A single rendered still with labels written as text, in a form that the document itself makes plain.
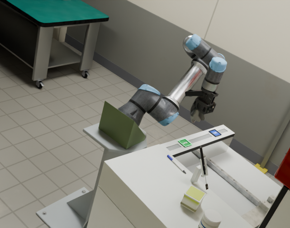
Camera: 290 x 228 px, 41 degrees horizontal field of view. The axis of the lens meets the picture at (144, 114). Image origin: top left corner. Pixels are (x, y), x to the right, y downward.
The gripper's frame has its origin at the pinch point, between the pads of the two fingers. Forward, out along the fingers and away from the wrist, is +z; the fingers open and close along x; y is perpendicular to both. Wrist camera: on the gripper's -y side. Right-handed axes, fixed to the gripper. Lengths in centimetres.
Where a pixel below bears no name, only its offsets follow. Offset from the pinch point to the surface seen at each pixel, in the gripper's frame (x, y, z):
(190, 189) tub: -32.1, 31.9, 7.2
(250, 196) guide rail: 16.9, 38.8, 26.0
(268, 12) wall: 173, -77, -27
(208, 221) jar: -41, 49, 5
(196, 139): 10.5, 0.1, 15.0
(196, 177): -19.7, 25.4, 10.6
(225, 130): 36.4, 0.9, 15.0
